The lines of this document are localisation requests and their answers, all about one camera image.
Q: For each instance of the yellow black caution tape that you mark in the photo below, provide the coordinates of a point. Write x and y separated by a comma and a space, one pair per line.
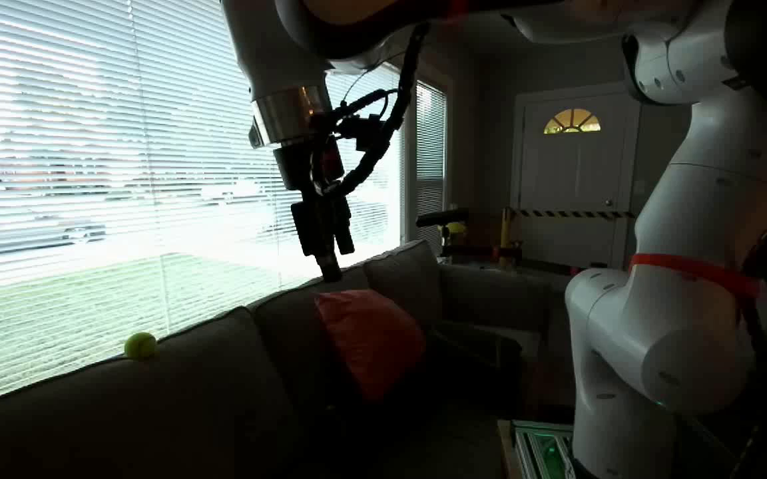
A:
570, 213

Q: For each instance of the grey fabric sofa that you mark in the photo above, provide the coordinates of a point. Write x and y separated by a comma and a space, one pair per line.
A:
180, 407

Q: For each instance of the black yellow tool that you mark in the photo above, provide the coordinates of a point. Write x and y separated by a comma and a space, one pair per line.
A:
439, 216

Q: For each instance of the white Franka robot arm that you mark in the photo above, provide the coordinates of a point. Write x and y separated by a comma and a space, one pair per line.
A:
686, 335

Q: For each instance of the yellow-green tennis ball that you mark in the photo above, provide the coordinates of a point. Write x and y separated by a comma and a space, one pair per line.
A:
141, 346

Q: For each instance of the green white box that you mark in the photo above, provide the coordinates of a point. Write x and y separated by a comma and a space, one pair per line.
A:
545, 447

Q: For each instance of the white window blinds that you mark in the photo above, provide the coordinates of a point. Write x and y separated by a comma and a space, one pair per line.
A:
91, 177

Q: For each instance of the narrow side window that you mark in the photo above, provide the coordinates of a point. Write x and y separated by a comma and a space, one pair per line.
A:
433, 143

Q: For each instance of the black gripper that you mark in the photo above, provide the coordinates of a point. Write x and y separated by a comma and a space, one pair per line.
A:
312, 173

